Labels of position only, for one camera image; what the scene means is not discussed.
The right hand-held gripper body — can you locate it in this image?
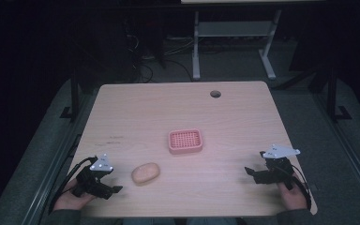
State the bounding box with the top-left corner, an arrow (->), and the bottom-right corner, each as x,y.
258,143 -> 302,191

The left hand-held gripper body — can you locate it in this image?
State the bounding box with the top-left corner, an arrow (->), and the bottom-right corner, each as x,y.
71,153 -> 114,199

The person's left hand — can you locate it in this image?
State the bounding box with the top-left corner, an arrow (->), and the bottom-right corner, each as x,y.
53,177 -> 98,211

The person's right hand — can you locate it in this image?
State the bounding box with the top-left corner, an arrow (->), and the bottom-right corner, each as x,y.
277,174 -> 309,211

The tan potato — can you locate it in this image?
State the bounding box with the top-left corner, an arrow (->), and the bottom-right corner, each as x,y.
130,161 -> 161,186

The pink soap dish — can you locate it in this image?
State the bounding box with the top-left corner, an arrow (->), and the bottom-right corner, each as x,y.
168,128 -> 204,156

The black metal stand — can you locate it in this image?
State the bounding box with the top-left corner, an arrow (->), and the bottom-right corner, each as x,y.
324,67 -> 353,124
59,69 -> 83,124

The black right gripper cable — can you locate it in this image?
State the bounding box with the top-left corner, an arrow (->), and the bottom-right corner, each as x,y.
289,163 -> 312,211

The grey metal rail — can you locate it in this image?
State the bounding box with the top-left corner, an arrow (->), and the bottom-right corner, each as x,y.
20,93 -> 92,225
312,92 -> 360,207

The bundle of floor cables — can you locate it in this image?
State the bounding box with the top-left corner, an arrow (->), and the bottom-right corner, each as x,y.
124,18 -> 195,84

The white metal desk frame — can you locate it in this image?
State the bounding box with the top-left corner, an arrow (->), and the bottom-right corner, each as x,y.
181,0 -> 326,82

